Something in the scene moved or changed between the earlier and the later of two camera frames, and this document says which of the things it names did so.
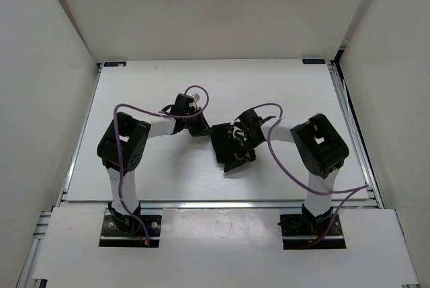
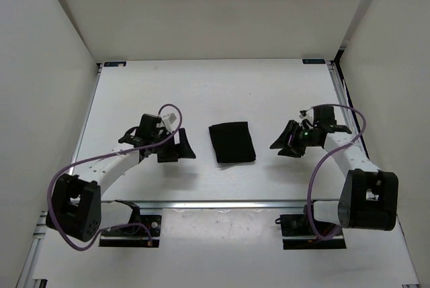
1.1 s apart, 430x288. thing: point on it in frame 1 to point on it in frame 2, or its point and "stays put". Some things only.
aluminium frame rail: x=220 y=205 stays put
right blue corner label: x=313 y=61 stays put
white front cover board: x=222 y=246 stays put
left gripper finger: x=207 y=131 to x=185 y=149
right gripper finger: x=234 y=164 to x=285 y=139
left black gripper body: x=195 y=125 to x=166 y=150
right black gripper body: x=245 y=144 to x=302 y=138
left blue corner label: x=115 y=64 stays put
